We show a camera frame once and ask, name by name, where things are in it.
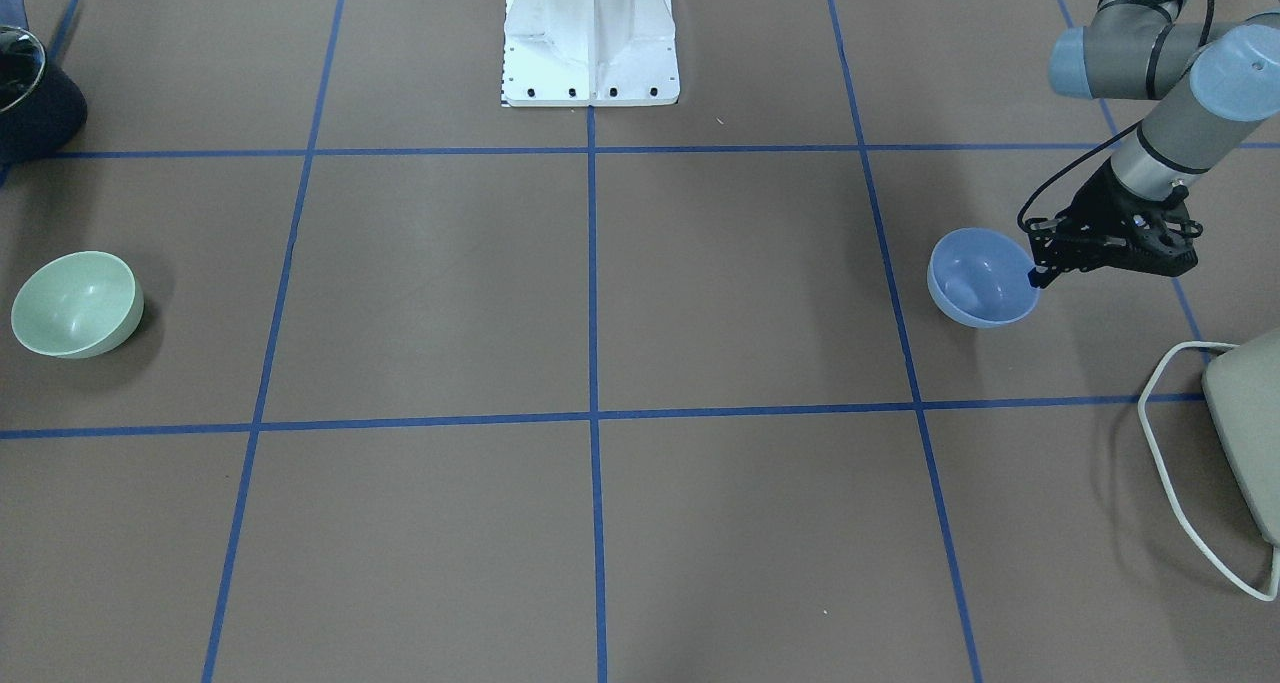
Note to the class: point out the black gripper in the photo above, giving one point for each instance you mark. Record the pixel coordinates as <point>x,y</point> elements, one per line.
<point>1098,200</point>

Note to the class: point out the blue bowl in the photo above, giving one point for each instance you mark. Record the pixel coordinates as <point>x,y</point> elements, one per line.
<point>979,278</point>

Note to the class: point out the green bowl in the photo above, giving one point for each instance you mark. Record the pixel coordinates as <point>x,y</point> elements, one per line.
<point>78,306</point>

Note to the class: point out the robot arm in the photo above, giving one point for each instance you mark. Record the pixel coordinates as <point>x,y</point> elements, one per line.
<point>1211,86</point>

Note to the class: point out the beige toaster appliance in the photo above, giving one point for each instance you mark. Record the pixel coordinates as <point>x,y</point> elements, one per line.
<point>1242,391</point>

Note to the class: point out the blue saucepan with lid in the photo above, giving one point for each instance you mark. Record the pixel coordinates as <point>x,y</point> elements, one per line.
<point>42,108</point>

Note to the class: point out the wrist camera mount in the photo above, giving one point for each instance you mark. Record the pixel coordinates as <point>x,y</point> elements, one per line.
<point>1052,244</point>

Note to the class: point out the white pedestal base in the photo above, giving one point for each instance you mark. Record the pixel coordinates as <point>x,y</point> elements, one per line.
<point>568,53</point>

